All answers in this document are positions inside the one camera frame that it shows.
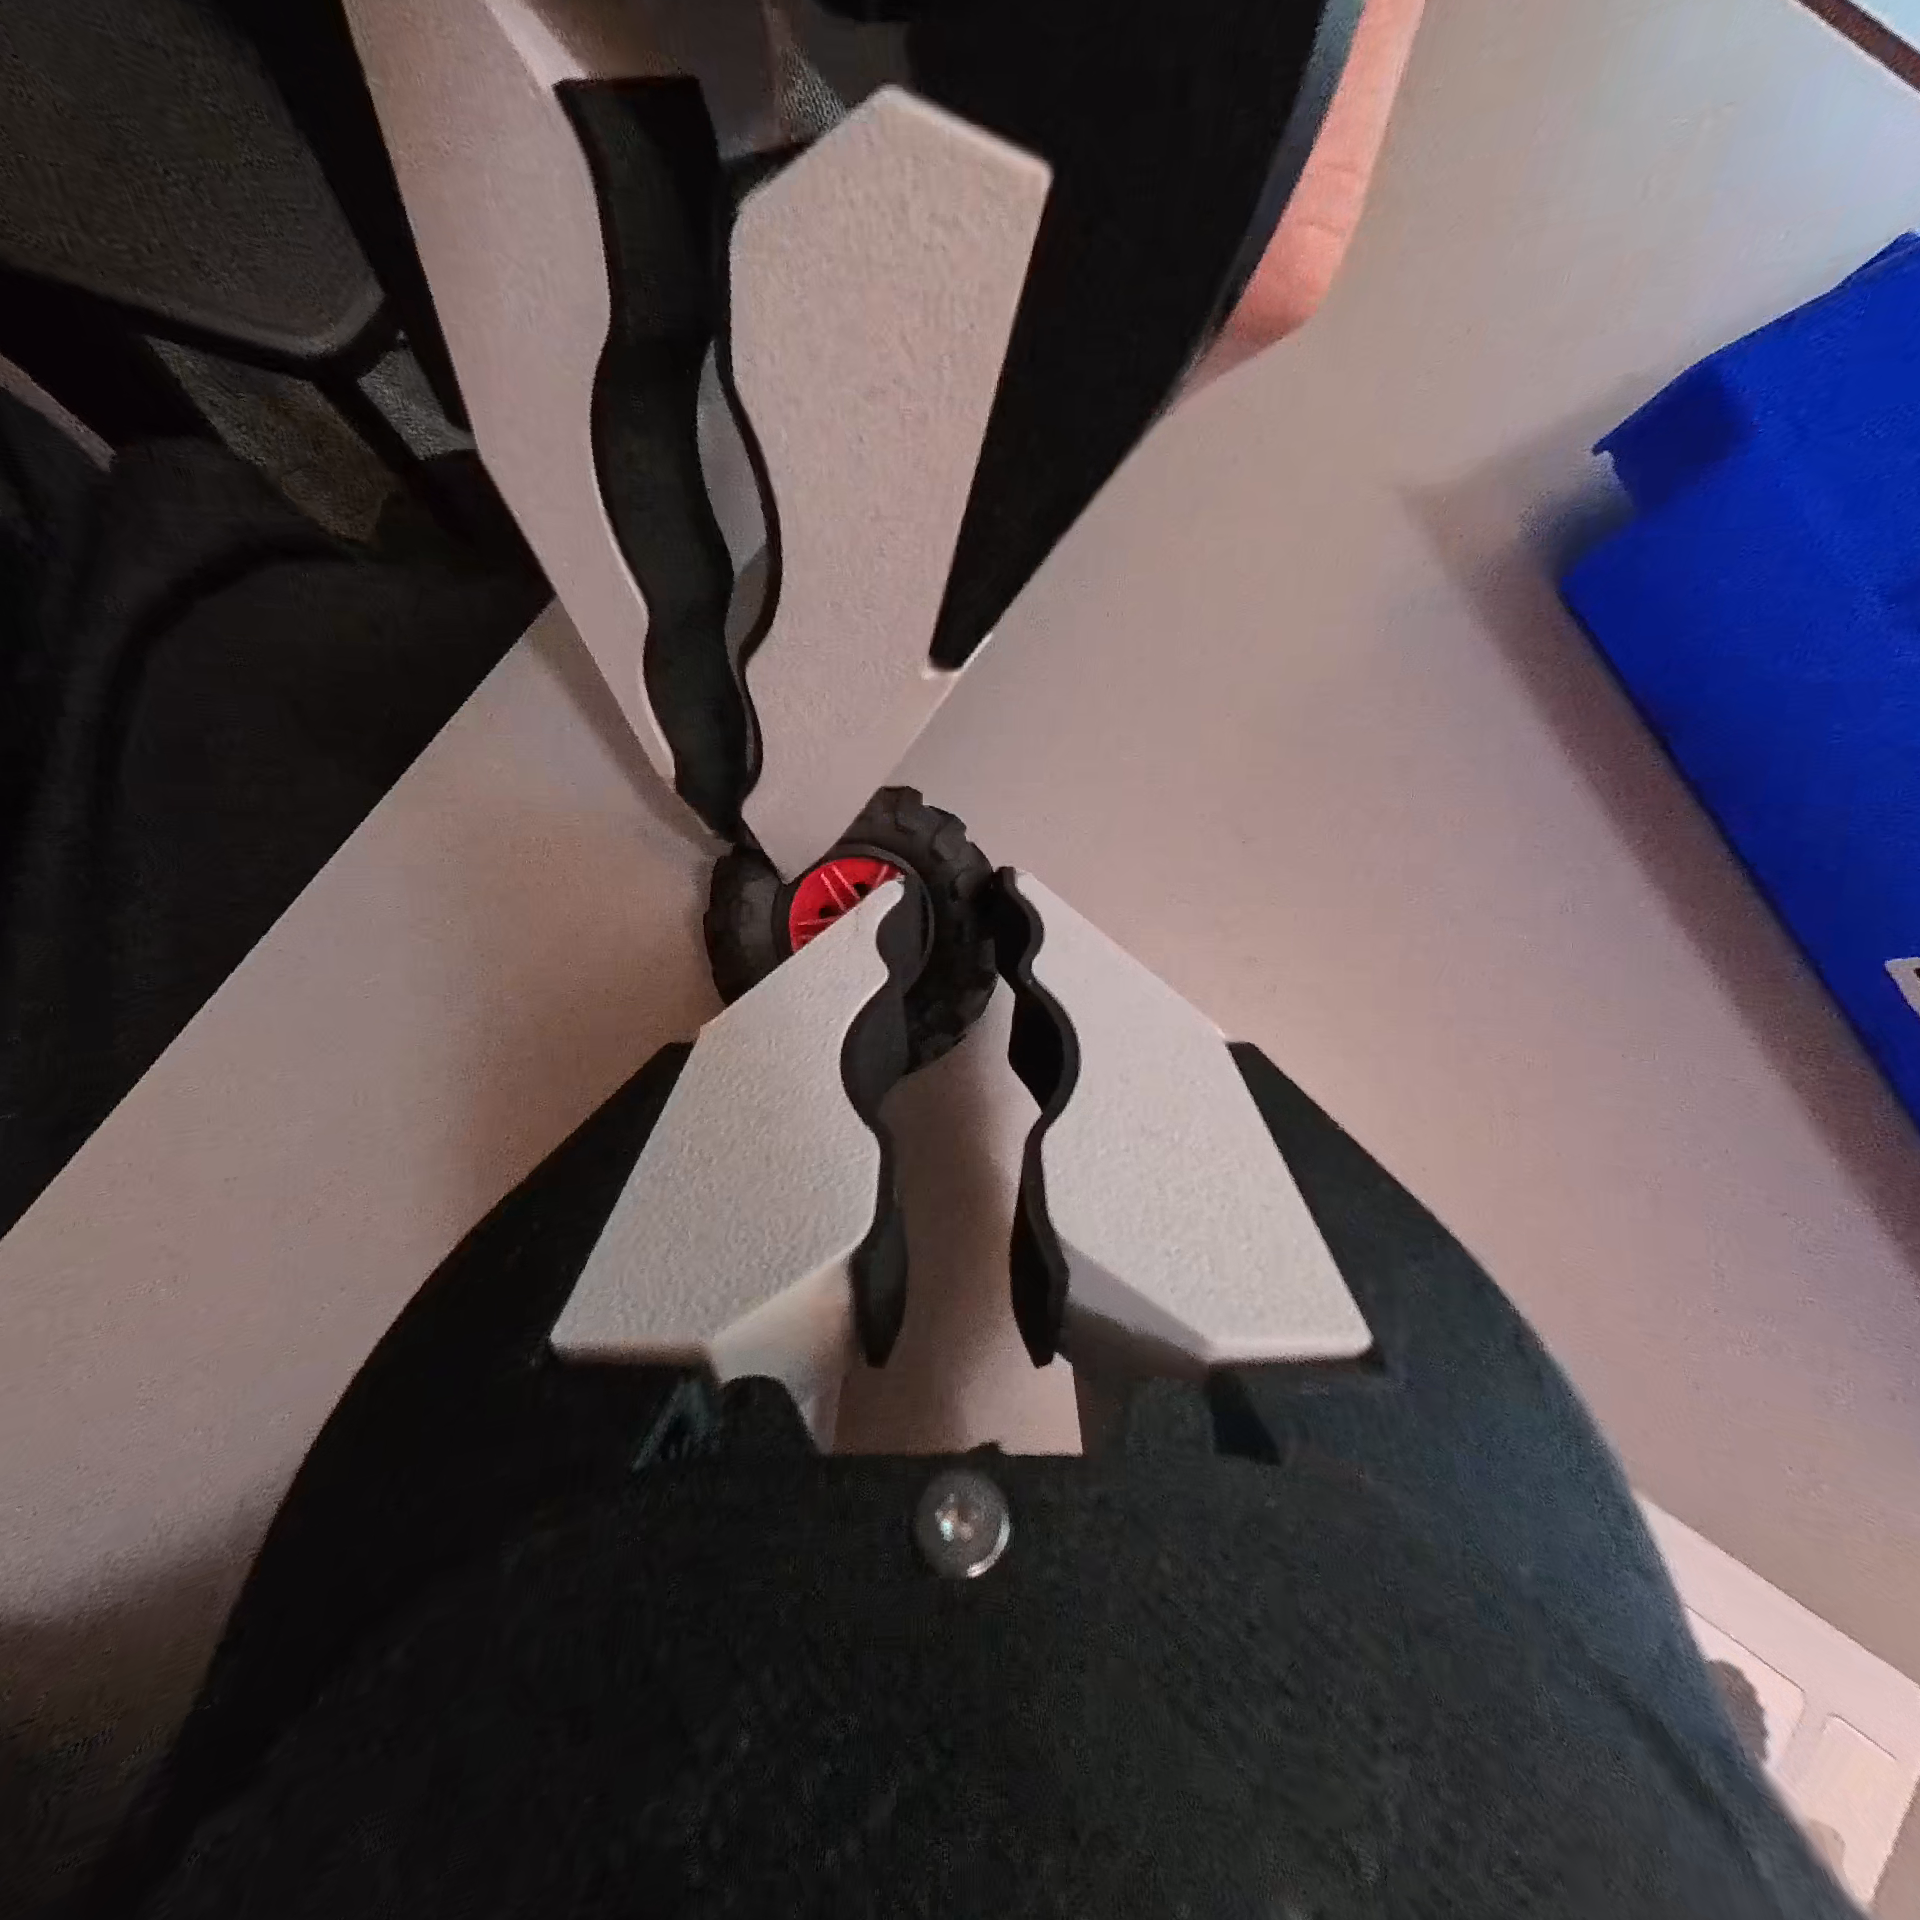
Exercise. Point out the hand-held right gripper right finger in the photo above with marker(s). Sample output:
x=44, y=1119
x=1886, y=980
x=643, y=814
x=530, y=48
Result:
x=1186, y=1201

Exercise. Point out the person's black clothing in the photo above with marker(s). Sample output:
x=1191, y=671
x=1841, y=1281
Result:
x=181, y=826

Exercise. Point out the person's left hand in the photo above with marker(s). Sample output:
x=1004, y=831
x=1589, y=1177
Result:
x=1335, y=195

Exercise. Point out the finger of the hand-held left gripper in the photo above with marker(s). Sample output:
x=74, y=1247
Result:
x=494, y=300
x=885, y=376

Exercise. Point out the blue storage bin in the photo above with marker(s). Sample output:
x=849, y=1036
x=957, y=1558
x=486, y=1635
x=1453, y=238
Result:
x=1771, y=599

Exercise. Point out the grey desk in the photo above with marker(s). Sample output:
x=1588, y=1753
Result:
x=1277, y=750

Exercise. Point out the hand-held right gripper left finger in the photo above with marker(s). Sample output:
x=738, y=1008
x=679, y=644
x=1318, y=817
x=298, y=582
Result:
x=721, y=1201

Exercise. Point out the small red rim toy wheel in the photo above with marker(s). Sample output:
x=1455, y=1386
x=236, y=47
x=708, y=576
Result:
x=954, y=863

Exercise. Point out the grey mesh office chair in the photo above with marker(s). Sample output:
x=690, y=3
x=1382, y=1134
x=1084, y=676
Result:
x=149, y=182

